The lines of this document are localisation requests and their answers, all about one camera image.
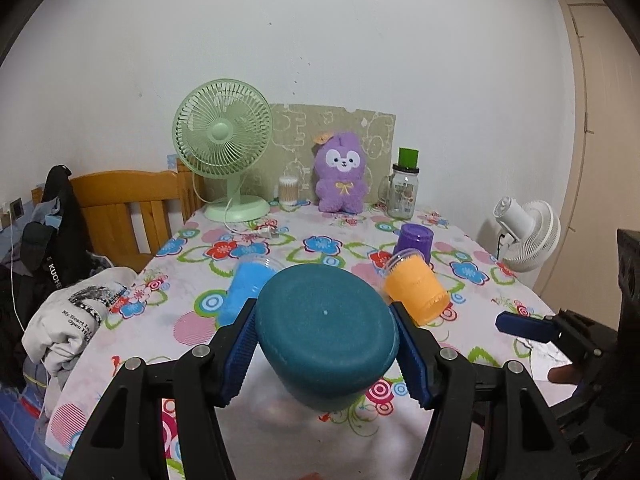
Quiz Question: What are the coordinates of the teal cup with yellow rim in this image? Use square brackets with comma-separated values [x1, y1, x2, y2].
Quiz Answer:
[255, 263, 399, 412]

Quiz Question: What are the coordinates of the blue plastic cup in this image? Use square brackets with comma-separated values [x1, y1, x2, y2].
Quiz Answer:
[217, 255, 284, 327]

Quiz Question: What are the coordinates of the orange plastic cup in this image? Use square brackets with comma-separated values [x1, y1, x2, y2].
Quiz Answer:
[383, 248, 449, 326]

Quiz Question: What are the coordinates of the purple plastic cup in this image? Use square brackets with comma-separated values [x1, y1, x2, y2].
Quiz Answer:
[393, 223, 434, 263]

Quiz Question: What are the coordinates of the operator's hand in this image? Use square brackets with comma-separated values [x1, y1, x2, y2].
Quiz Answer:
[547, 365, 582, 385]

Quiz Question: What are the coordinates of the white crumpled tissue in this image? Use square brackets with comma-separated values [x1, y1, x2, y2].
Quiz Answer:
[514, 337, 570, 380]

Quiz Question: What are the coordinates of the floral tablecloth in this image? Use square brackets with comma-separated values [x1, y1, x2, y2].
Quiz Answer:
[46, 204, 570, 479]

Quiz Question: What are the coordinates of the white standing fan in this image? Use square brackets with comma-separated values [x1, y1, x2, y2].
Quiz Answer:
[494, 196, 561, 273]

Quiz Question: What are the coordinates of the glass jar with green lid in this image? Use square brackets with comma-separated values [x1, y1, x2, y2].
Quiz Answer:
[378, 148, 420, 220]

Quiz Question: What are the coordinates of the cotton swab container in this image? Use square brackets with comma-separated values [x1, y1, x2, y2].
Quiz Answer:
[278, 174, 299, 207]

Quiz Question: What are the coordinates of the wooden chair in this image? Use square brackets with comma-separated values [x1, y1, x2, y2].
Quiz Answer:
[32, 162, 204, 272]

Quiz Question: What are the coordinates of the white printed t-shirt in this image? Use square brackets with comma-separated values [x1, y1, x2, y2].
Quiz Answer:
[22, 266, 137, 386]

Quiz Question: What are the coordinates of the purple plush toy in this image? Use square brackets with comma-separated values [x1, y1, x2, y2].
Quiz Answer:
[314, 132, 368, 214]

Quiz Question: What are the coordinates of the green patterned board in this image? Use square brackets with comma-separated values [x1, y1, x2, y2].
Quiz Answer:
[241, 104, 396, 203]

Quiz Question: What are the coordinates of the black bag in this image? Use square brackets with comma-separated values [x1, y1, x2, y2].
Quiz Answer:
[1, 165, 94, 390]

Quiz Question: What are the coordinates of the green desk fan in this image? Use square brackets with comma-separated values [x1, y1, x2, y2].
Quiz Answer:
[172, 78, 272, 224]

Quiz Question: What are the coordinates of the beige door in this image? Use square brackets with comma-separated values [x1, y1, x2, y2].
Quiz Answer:
[535, 0, 639, 328]

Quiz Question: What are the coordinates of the white fan power cable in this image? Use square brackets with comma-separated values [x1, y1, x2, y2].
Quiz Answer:
[192, 173, 280, 241]

